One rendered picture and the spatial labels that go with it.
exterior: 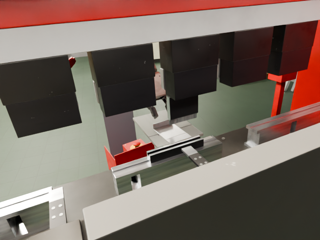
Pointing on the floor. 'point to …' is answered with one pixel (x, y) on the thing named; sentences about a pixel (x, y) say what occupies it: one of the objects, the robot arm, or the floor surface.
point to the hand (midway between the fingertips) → (162, 111)
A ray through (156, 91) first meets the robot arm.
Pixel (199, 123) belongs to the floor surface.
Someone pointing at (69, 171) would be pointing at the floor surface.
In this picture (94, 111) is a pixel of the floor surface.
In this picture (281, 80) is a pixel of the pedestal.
